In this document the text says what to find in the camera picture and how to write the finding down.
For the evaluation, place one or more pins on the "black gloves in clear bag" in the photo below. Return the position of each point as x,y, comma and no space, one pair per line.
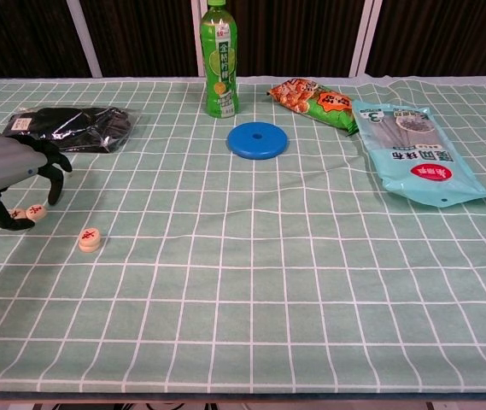
80,128

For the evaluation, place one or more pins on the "light blue dishcloth package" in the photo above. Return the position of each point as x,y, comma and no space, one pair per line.
417,171

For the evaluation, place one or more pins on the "green grid-pattern table cover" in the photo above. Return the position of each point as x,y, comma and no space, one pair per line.
242,277

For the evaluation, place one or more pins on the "green tea bottle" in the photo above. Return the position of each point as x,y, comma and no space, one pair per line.
221,64

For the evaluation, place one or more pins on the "blue plastic disc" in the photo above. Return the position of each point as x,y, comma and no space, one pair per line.
244,144

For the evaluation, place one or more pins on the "orange green snack bag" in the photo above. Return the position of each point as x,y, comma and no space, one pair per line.
311,100

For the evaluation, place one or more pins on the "wooden chess piece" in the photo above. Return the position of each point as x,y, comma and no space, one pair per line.
19,212
36,211
89,247
89,235

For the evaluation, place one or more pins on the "white partition post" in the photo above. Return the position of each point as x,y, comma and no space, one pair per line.
195,51
365,38
84,38

